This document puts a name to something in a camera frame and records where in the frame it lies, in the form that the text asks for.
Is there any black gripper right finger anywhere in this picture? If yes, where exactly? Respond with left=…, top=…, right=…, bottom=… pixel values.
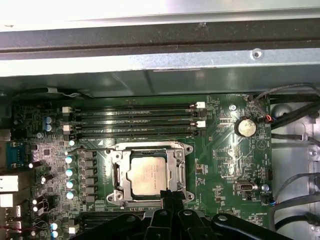
left=172, top=190, right=290, bottom=240

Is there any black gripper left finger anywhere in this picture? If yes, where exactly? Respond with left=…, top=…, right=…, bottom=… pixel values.
left=72, top=189, right=174, bottom=240

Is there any silver green CPU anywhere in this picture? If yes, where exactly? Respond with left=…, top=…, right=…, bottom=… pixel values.
left=126, top=149, right=175, bottom=197

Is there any CPU socket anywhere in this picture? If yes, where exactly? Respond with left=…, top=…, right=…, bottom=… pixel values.
left=106, top=141, right=195, bottom=208

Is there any RAM slot with black clips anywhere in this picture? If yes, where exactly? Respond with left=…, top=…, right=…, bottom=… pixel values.
left=72, top=127, right=203, bottom=138
left=79, top=211, right=147, bottom=222
left=72, top=109, right=207, bottom=121

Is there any RAM slot with white clips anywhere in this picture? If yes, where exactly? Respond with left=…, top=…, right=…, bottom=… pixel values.
left=67, top=221, right=118, bottom=235
left=61, top=101, right=206, bottom=113
left=63, top=119, right=206, bottom=132

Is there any internal USB port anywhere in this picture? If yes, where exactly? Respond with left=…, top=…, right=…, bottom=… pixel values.
left=235, top=180, right=256, bottom=195

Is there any green motherboard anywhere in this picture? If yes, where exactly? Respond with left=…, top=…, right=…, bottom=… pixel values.
left=9, top=93, right=276, bottom=240

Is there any round silver coin battery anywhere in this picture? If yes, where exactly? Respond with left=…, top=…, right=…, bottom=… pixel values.
left=235, top=116, right=258, bottom=138

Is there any black grey PC case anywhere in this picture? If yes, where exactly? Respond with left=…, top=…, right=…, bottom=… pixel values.
left=0, top=21, right=320, bottom=240

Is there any silver rear port block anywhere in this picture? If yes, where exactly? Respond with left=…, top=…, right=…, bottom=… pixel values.
left=0, top=174, right=20, bottom=192
left=0, top=193, right=14, bottom=208

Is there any blue serial port connector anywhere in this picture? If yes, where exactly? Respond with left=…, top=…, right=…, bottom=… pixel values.
left=9, top=142, right=33, bottom=171

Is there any grey data cable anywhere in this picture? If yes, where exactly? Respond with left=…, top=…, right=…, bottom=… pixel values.
left=271, top=172, right=320, bottom=208

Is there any thin grey fan wire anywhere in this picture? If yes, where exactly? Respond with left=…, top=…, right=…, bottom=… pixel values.
left=248, top=83, right=320, bottom=123

